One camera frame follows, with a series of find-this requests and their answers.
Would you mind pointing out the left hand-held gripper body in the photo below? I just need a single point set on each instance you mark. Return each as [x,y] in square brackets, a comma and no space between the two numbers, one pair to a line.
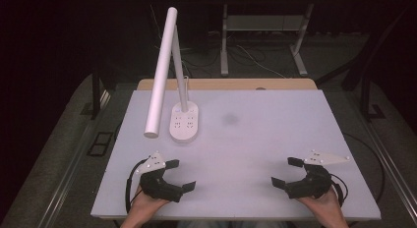
[156,185]

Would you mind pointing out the grey metal frame stand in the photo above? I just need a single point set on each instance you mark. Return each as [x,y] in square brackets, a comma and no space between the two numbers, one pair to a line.
[225,41]

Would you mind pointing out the black upright stand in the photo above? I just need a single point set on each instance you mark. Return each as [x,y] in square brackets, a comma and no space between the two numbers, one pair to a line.
[95,97]
[365,97]

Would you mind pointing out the black rectangular floor frame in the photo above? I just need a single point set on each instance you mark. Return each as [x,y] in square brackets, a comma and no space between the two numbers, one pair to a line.
[93,152]

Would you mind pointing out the person's left hand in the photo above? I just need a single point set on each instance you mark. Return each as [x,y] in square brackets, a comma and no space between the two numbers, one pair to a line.
[143,205]

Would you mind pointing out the person's right hand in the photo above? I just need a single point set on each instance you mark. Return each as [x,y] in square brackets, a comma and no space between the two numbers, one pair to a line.
[324,205]

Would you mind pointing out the white desk lamp with sockets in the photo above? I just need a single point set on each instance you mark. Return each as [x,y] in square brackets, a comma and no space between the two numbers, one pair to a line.
[160,74]

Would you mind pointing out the white table mat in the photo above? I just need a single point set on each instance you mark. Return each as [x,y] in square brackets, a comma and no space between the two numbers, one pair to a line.
[249,146]

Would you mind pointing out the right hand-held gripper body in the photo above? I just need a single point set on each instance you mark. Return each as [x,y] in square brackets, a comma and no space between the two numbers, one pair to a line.
[313,183]

